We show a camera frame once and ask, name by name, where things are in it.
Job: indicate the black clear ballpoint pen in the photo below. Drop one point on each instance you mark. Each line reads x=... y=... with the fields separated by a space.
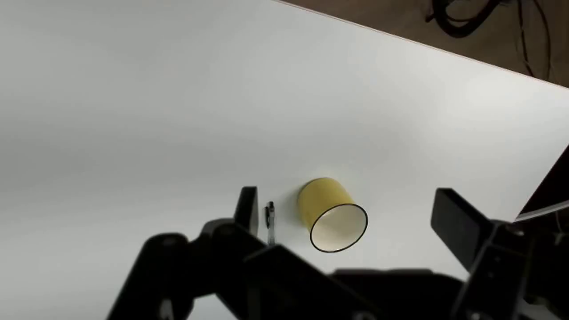
x=271 y=222

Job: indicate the yellow ceramic mug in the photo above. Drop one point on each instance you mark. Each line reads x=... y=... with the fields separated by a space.
x=334 y=219

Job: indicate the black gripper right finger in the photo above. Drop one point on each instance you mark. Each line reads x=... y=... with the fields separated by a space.
x=460 y=226

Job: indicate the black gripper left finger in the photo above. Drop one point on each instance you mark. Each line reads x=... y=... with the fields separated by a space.
x=247 y=212

